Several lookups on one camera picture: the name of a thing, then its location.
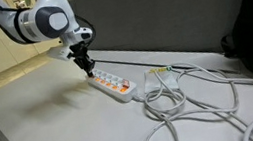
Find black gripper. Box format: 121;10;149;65
65;39;99;82

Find white power strip orange switches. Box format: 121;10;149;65
84;62;140;108

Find clear plastic bag yellow label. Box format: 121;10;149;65
140;63;182;96

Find grey partition panel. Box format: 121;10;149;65
69;0;253;75

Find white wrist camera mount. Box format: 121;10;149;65
44;43;76;65

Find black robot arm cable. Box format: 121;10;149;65
73;12;99;50

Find white power strip cable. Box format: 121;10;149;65
128;51;253;141

